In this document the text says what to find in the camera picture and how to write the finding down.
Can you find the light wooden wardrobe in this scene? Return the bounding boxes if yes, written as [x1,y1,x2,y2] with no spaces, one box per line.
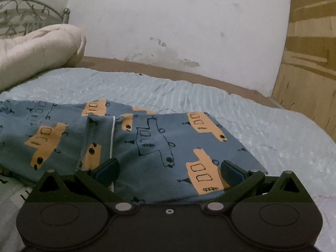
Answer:
[272,0,335,139]

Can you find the cream rolled blanket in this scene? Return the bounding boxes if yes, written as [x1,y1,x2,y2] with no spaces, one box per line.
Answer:
[1,24,87,91]

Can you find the brown wooden bed frame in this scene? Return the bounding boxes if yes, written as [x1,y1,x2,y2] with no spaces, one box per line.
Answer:
[76,56,282,109]

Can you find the light blue textured bedspread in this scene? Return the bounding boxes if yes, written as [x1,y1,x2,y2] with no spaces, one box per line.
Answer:
[1,68,335,251]

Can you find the blue pants with orange trucks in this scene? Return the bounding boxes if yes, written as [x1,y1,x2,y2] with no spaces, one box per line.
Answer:
[1,100,263,203]

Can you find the metal scrollwork headboard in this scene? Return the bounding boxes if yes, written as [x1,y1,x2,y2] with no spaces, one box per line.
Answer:
[1,0,71,39]

